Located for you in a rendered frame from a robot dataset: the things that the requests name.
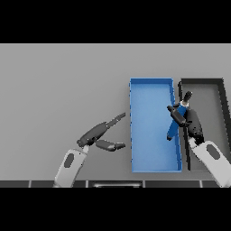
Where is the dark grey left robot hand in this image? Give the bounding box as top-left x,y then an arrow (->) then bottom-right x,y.
76,112 -> 127,152

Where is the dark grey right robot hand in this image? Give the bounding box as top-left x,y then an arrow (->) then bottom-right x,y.
167,105 -> 206,146

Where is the blue pipe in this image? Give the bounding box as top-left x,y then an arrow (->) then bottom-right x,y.
166,90 -> 193,142

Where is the dark grey bin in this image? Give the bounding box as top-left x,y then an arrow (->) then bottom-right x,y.
177,78 -> 231,171

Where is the blue bin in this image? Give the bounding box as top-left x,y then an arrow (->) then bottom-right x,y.
129,78 -> 183,173

